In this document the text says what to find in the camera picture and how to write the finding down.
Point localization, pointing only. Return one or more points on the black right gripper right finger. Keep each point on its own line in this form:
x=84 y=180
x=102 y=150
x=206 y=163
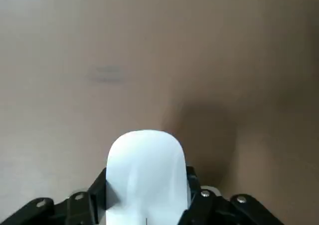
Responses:
x=224 y=212

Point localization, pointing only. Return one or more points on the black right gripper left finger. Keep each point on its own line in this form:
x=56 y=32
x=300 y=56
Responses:
x=79 y=210

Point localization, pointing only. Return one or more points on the white computer mouse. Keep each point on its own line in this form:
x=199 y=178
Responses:
x=147 y=172

